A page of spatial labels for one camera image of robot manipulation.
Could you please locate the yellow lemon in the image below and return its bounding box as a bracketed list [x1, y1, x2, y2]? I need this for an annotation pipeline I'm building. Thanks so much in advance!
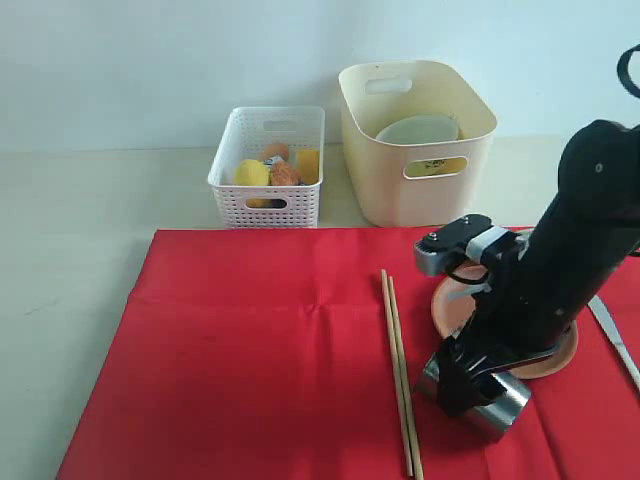
[233, 159, 271, 209]

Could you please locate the brown egg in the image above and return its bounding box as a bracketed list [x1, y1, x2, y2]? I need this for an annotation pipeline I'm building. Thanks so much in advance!
[261, 142, 289, 161]

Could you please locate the cream plastic bin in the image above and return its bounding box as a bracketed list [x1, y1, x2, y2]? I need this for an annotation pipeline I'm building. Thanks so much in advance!
[338, 60, 497, 227]

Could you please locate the silver table knife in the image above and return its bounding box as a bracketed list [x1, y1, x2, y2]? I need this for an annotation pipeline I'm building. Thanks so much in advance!
[588, 295, 640, 390]

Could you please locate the red tablecloth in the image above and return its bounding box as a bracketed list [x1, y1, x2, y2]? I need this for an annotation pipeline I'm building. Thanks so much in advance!
[58, 228, 639, 479]

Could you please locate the fried chicken piece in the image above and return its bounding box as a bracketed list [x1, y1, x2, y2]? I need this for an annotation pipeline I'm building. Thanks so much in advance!
[270, 161, 302, 186]

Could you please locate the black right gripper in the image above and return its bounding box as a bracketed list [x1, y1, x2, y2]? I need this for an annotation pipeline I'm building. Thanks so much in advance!
[436, 238, 615, 417]

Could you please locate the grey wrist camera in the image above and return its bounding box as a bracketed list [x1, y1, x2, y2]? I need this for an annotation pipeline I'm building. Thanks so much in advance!
[414, 214, 523, 276]

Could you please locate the blue white milk carton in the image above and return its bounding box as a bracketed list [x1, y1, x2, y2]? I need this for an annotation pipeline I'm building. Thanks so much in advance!
[263, 155, 284, 168]

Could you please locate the wooden chopstick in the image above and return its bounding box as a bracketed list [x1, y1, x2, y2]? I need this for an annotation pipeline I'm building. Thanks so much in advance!
[380, 269, 414, 478]
[388, 277, 424, 480]

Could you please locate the yellow cheese wedge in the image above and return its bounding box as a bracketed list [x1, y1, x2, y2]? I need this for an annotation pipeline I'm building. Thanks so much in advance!
[296, 149, 320, 185]

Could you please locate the white perforated basket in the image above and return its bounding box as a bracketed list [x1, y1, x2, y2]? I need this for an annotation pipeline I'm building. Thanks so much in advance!
[207, 106, 325, 228]

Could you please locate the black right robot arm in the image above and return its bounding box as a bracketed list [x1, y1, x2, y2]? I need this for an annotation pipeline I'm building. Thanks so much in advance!
[416, 120, 639, 417]

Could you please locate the pale green bowl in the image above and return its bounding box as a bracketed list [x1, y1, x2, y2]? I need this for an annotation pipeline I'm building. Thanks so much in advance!
[376, 114, 460, 145]

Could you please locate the stainless steel cup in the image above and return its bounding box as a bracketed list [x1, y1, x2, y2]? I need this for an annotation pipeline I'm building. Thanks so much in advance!
[415, 354, 531, 443]

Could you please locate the brown round plate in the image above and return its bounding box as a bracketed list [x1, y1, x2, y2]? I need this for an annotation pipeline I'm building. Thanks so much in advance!
[431, 277, 579, 380]

